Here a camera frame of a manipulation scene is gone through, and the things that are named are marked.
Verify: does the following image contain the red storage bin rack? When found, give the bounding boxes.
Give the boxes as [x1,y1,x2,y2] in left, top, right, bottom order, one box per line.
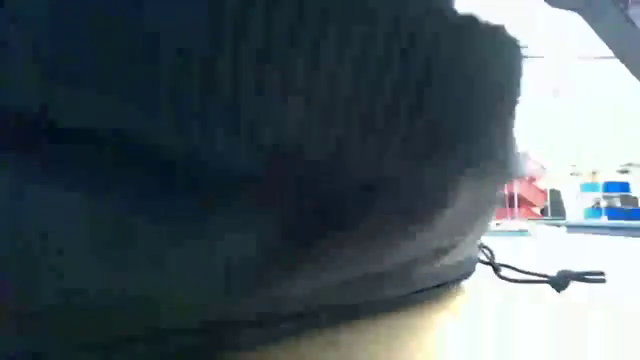
[494,174,549,221]

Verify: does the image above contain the dark blue backpack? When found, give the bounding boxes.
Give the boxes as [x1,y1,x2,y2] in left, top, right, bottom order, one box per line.
[0,0,607,360]

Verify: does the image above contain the shelf with blue bins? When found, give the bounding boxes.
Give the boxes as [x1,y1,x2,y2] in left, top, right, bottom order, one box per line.
[579,167,640,222]

